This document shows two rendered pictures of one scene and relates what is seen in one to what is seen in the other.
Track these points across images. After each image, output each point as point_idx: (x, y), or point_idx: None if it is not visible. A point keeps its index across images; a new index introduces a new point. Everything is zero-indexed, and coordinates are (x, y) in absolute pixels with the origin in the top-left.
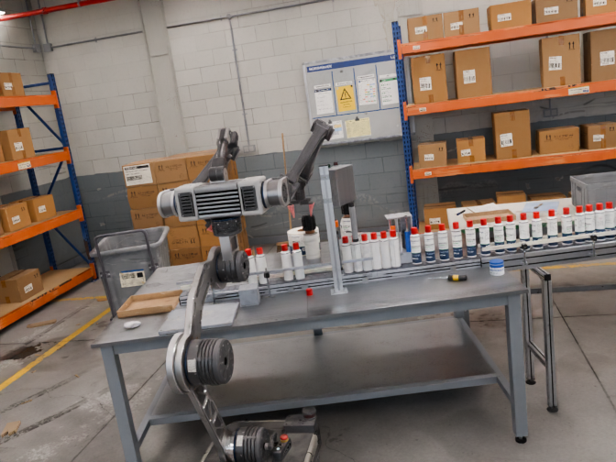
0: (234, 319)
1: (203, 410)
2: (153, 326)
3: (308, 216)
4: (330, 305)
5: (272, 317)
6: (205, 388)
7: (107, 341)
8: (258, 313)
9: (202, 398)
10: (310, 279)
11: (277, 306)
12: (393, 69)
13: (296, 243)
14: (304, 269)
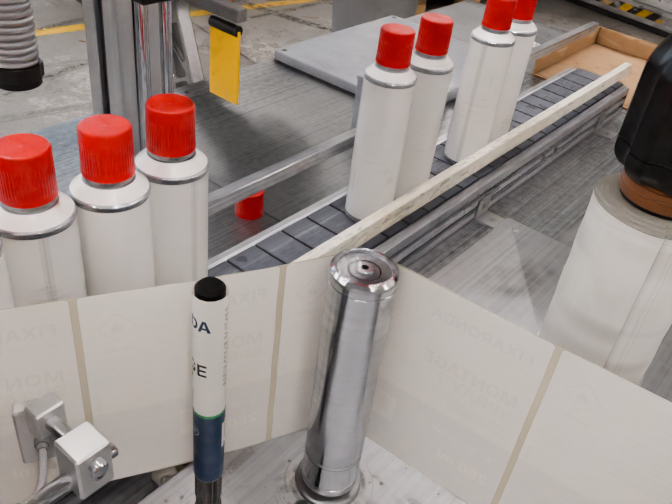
0: (304, 71)
1: (173, 79)
2: (458, 37)
3: (669, 34)
4: (70, 170)
5: (209, 96)
6: (185, 58)
7: (456, 6)
8: (287, 103)
9: (181, 64)
10: (318, 220)
11: (272, 134)
12: None
13: (386, 26)
14: (487, 292)
